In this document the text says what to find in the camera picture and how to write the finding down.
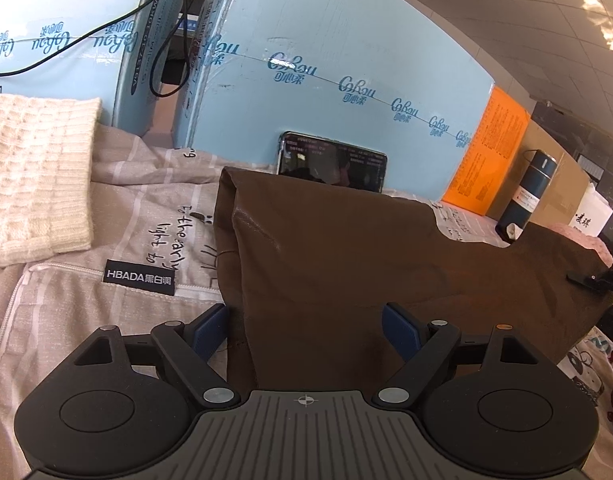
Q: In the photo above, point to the brown cardboard box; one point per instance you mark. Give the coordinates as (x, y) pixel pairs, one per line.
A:
(566, 175)

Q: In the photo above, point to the pink knit sweater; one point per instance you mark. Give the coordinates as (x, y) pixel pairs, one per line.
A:
(591, 246)

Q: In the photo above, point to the cartoon printed blanket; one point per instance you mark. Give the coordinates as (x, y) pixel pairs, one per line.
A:
(136, 210)

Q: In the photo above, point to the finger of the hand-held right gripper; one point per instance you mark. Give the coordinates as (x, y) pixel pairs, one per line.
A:
(611, 280)

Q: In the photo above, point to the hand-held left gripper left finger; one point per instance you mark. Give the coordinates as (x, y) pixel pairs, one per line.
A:
(211, 330)

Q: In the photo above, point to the cream knit sweater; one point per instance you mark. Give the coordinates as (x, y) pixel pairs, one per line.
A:
(36, 170)

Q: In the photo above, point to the black device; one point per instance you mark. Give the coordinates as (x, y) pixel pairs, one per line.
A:
(176, 70)

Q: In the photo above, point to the light blue foam board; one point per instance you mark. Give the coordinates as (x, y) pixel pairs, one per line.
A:
(336, 35)

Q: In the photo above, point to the black smartphone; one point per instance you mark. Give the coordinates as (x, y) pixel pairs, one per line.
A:
(331, 160)

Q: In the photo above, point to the brown pants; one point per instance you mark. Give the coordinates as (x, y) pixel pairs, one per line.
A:
(361, 250)

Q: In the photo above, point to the orange paper sheet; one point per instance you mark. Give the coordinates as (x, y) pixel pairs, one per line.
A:
(486, 160)

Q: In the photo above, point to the dark blue vacuum bottle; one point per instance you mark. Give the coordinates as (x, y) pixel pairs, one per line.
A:
(528, 190)

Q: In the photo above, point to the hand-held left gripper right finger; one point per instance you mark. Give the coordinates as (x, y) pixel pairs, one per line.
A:
(401, 327)

